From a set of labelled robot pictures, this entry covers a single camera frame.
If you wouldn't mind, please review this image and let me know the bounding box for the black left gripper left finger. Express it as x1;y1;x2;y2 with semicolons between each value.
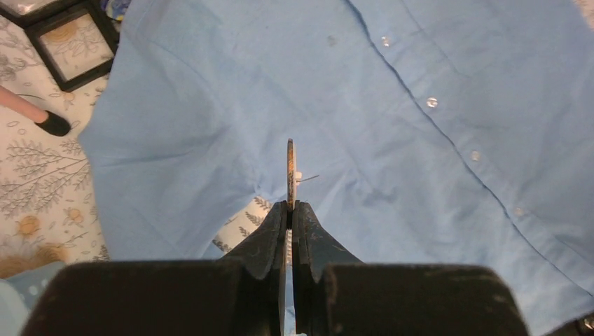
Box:
22;202;288;335

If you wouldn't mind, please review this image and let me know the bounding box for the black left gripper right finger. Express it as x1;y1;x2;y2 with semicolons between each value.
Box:
292;202;528;335

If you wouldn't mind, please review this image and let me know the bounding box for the orange brooch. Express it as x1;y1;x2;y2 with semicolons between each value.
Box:
286;139;301;211

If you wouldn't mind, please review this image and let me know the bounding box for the light blue button shirt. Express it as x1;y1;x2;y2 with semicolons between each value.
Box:
79;1;593;335

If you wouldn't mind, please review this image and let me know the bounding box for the blue brooch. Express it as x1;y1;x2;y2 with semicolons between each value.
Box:
99;0;131;22

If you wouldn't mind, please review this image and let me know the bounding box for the black four-compartment brooch tray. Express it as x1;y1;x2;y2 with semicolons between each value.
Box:
1;0;119;92

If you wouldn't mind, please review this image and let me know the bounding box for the floral patterned table mat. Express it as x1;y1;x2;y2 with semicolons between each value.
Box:
1;20;272;276

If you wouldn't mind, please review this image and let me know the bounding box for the light blue plastic basket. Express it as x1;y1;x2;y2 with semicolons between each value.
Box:
1;261;66;335

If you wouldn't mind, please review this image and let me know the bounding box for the pink perforated music stand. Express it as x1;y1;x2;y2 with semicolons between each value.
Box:
1;86;71;137

